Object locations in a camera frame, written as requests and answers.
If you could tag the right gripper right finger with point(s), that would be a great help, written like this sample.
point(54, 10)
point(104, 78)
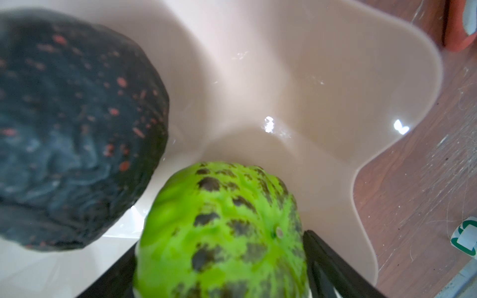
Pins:
point(330, 276)

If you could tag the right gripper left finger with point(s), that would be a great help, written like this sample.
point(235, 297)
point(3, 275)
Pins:
point(117, 281)

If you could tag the green custard apple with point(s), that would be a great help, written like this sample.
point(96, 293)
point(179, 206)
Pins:
point(222, 230)

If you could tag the black avocado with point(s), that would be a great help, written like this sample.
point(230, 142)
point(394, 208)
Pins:
point(84, 125)

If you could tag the pink wavy fruit bowl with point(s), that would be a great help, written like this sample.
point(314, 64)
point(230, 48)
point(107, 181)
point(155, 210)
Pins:
point(311, 91)

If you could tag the white tape roll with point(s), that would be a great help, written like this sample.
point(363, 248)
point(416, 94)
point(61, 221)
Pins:
point(464, 238)

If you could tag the red white work glove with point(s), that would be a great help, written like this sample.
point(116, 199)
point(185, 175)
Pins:
point(461, 26)

